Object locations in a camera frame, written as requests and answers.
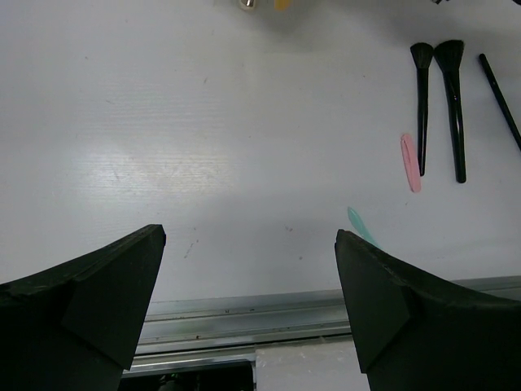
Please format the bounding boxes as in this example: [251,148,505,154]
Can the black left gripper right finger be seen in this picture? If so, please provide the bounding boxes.
[335,231,520,390]

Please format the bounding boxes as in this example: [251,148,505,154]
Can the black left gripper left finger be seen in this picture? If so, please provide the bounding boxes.
[1,224,166,390]

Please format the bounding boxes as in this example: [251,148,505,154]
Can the teal razor stick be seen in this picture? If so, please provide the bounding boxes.
[348,207,380,248]

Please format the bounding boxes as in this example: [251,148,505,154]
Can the pink razor stick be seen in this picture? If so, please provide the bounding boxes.
[401,134,421,193]

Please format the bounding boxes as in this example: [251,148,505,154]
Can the thin black eyeliner brush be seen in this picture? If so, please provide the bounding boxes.
[478,53,521,149]

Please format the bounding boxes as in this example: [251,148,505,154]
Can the small black makeup brush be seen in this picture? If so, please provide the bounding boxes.
[410,42,434,177]

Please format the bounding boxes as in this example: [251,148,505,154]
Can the large black makeup brush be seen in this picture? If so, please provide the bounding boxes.
[434,40,466,183]

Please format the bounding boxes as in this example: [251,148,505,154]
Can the white round drawer cabinet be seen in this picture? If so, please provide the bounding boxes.
[238,0,256,11]

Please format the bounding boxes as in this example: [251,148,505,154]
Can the white foil sheet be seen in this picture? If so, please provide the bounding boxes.
[256,336,370,391]

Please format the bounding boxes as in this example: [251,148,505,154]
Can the aluminium rail frame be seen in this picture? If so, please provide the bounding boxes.
[120,275,521,380]

